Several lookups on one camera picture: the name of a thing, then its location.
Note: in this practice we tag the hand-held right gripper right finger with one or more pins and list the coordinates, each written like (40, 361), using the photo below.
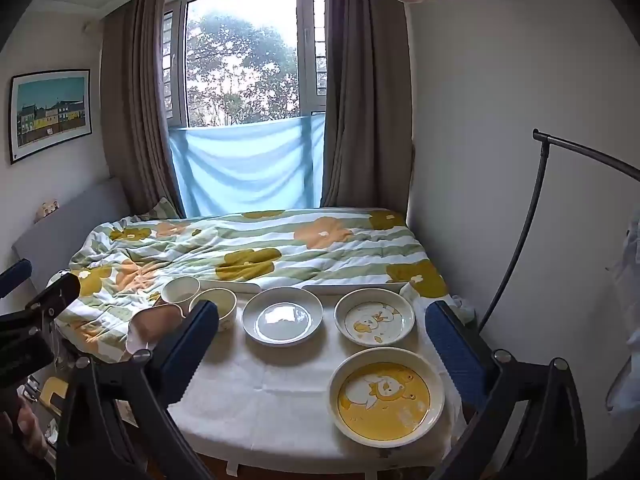
(452, 350)

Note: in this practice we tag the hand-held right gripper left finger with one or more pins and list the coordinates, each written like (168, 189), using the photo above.
(197, 332)

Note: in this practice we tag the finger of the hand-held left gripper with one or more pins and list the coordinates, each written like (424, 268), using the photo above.
(17, 276)
(57, 292)

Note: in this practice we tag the cream bowl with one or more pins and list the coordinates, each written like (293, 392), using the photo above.
(222, 305)

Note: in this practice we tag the large yellow duck plate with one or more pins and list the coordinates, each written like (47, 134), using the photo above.
(385, 395)

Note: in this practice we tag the white duck print plate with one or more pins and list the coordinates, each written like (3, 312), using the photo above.
(375, 317)

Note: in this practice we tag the person's left hand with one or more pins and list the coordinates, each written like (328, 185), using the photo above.
(31, 432)

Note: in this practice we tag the white bowl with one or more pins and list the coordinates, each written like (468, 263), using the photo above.
(175, 295)

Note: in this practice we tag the yellow box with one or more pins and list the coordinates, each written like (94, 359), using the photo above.
(52, 391)

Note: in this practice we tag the small figurine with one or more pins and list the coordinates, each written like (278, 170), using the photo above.
(47, 210)

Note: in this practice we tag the grey headboard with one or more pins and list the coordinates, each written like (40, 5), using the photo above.
(75, 220)

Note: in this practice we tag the white tray with floral cloth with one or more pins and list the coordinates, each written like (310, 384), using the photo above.
(280, 380)

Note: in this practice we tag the floral striped blanket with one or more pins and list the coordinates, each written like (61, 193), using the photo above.
(280, 255)

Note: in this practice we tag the light blue window cloth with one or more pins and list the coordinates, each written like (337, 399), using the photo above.
(240, 170)

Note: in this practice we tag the framed houses picture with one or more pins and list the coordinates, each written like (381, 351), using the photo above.
(50, 110)

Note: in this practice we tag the brown curtain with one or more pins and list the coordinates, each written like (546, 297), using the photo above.
(370, 110)
(135, 110)

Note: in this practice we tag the black clothes rack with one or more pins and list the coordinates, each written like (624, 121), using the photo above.
(538, 135)

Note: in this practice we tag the window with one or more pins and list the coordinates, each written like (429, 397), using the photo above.
(240, 60)

